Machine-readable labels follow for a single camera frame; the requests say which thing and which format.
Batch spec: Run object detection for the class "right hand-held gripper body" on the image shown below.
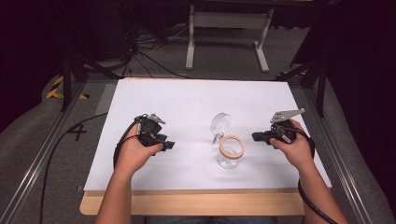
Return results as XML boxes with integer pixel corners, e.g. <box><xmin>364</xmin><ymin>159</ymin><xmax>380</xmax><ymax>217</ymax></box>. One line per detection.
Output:
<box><xmin>269</xmin><ymin>107</ymin><xmax>306</xmax><ymax>145</ymax></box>

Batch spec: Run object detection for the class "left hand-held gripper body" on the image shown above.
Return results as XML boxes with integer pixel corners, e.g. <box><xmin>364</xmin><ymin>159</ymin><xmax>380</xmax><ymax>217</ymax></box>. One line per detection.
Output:
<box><xmin>134</xmin><ymin>113</ymin><xmax>167</xmax><ymax>147</ymax></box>

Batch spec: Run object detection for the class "clear glass jar hinged lid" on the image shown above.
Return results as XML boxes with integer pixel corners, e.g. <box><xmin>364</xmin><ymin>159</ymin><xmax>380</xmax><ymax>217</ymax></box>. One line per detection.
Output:
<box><xmin>210</xmin><ymin>112</ymin><xmax>248</xmax><ymax>170</ymax></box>

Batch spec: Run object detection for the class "person's right hand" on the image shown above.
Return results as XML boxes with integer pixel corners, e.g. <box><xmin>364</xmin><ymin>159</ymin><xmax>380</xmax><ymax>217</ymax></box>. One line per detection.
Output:
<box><xmin>269</xmin><ymin>119</ymin><xmax>316</xmax><ymax>171</ymax></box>

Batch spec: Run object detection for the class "person's left hand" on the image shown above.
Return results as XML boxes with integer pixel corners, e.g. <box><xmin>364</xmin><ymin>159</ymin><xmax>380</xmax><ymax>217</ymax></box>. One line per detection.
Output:
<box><xmin>115</xmin><ymin>124</ymin><xmax>164</xmax><ymax>177</ymax></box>

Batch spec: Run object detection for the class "white table sheet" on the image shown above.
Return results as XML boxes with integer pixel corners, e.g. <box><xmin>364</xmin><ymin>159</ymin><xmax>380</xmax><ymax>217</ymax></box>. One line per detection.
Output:
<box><xmin>83</xmin><ymin>77</ymin><xmax>333</xmax><ymax>193</ymax></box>

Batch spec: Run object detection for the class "black tripod stand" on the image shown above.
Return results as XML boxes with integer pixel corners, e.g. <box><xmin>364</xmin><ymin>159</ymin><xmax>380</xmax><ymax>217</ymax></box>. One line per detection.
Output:
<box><xmin>275</xmin><ymin>59</ymin><xmax>329</xmax><ymax>119</ymax></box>
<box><xmin>59</xmin><ymin>46</ymin><xmax>123</xmax><ymax>113</ymax></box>

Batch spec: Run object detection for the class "yellow black floor tape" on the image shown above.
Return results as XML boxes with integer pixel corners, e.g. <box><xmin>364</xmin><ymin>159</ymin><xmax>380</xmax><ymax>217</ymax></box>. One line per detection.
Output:
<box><xmin>45</xmin><ymin>75</ymin><xmax>91</xmax><ymax>101</ymax></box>

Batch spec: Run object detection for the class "white metal stand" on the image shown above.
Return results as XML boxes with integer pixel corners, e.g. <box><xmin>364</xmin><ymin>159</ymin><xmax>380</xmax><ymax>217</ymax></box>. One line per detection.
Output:
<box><xmin>185</xmin><ymin>4</ymin><xmax>275</xmax><ymax>74</ymax></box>

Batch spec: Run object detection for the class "left hand-held gripper black cable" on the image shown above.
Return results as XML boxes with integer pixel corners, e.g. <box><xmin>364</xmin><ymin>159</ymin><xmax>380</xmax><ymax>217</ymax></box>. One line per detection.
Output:
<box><xmin>112</xmin><ymin>115</ymin><xmax>148</xmax><ymax>171</ymax></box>

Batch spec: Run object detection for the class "hand-held gripper black cable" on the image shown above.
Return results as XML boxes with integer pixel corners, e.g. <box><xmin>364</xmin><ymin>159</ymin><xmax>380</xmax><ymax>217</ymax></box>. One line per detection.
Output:
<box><xmin>289</xmin><ymin>125</ymin><xmax>340</xmax><ymax>224</ymax></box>
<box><xmin>112</xmin><ymin>115</ymin><xmax>148</xmax><ymax>171</ymax></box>

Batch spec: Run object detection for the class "right hand-held gripper black cable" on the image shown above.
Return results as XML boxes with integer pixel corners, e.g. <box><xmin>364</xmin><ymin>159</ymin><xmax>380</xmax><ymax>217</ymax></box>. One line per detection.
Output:
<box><xmin>289</xmin><ymin>125</ymin><xmax>340</xmax><ymax>224</ymax></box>

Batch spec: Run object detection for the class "aluminium floor rail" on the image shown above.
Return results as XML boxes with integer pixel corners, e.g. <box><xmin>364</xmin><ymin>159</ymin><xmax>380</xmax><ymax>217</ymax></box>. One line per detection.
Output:
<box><xmin>302</xmin><ymin>87</ymin><xmax>376</xmax><ymax>224</ymax></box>
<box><xmin>0</xmin><ymin>81</ymin><xmax>89</xmax><ymax>224</ymax></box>

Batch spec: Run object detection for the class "bundle of black floor cables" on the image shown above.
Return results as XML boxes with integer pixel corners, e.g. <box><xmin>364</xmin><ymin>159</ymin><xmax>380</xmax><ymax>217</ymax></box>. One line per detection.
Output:
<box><xmin>120</xmin><ymin>21</ymin><xmax>195</xmax><ymax>80</ymax></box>

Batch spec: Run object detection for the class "black floor cable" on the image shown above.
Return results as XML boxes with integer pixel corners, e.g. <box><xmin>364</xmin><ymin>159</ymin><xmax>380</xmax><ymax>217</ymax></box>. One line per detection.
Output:
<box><xmin>38</xmin><ymin>112</ymin><xmax>109</xmax><ymax>224</ymax></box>

